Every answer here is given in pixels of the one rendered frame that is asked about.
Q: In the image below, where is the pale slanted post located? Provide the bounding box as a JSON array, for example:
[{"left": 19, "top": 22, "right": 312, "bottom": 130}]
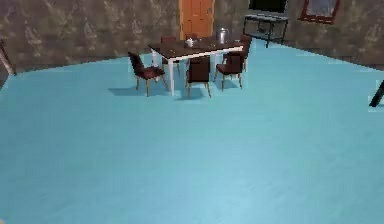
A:
[{"left": 0, "top": 39, "right": 17, "bottom": 77}]

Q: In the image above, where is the orange wooden door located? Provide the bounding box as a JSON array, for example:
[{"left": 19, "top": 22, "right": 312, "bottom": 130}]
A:
[{"left": 178, "top": 0, "right": 216, "bottom": 41}]

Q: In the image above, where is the brown table with white legs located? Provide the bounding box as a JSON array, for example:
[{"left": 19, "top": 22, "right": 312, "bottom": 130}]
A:
[{"left": 147, "top": 35, "right": 245, "bottom": 97}]

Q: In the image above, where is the silver metal pot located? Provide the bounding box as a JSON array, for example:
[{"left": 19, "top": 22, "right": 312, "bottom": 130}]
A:
[{"left": 215, "top": 27, "right": 230, "bottom": 45}]

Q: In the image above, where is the black television set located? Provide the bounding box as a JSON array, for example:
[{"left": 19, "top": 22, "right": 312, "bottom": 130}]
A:
[{"left": 248, "top": 0, "right": 289, "bottom": 14}]

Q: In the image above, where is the red framed wall picture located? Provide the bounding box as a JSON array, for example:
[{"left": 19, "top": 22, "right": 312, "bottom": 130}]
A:
[{"left": 298, "top": 0, "right": 341, "bottom": 25}]

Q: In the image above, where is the black television stand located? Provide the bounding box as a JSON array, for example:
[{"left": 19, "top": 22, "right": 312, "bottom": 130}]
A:
[{"left": 242, "top": 13, "right": 290, "bottom": 49}]

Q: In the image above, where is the dark red dining chair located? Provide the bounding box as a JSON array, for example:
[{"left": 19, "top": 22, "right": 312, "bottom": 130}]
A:
[
  {"left": 185, "top": 55, "right": 213, "bottom": 100},
  {"left": 213, "top": 51, "right": 247, "bottom": 93},
  {"left": 127, "top": 51, "right": 170, "bottom": 98},
  {"left": 238, "top": 34, "right": 253, "bottom": 73}
]

